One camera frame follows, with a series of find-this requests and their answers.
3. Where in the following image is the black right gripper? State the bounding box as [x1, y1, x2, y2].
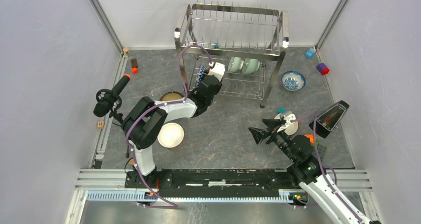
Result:
[247, 119, 296, 162]

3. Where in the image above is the blue white zigzag bowl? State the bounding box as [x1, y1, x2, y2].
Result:
[195, 66, 207, 87]

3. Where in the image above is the teal glazed bowl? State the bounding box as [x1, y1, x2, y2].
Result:
[274, 111, 299, 136]

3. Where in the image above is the black patterned bowl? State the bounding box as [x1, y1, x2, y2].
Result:
[159, 91, 184, 101]

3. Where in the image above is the blue white floral bowl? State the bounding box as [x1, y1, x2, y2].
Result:
[281, 71, 306, 91]

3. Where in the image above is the stainless steel dish rack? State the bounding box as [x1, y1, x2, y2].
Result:
[174, 1, 290, 108]

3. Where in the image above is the orange bowl white inside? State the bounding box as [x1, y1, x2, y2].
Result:
[157, 123, 184, 149]

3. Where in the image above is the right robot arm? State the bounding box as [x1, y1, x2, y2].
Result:
[248, 118, 380, 224]

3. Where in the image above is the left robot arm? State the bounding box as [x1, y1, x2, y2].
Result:
[120, 75, 222, 188]

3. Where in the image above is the green checked small bowl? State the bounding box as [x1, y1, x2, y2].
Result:
[227, 57, 244, 73]

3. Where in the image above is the pale green bowl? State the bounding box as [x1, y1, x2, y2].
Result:
[242, 59, 260, 75]

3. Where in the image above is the orange arch block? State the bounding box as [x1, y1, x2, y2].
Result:
[304, 134, 315, 145]

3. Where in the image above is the grey lego baseplate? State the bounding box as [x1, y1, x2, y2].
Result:
[317, 144, 327, 161]

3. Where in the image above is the black metronome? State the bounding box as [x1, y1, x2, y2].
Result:
[309, 100, 350, 139]

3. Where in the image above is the brown block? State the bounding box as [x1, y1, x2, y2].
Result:
[131, 59, 138, 68]

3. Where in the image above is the red purple block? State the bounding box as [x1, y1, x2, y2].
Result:
[316, 63, 330, 75]

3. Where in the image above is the light blue block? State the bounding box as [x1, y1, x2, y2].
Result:
[305, 48, 316, 59]

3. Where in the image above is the black mini tripod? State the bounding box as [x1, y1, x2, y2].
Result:
[109, 110, 130, 158]

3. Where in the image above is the black microphone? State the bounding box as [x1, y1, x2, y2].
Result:
[93, 74, 131, 117]

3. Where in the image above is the wooden letter cube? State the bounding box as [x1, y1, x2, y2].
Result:
[97, 121, 105, 129]

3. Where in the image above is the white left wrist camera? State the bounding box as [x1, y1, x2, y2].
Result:
[208, 62, 225, 81]

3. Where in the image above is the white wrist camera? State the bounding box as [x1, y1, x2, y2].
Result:
[208, 62, 225, 81]
[278, 111, 299, 132]

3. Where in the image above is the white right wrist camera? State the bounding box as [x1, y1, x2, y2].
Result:
[278, 111, 299, 132]

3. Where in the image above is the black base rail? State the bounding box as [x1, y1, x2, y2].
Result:
[125, 169, 299, 198]

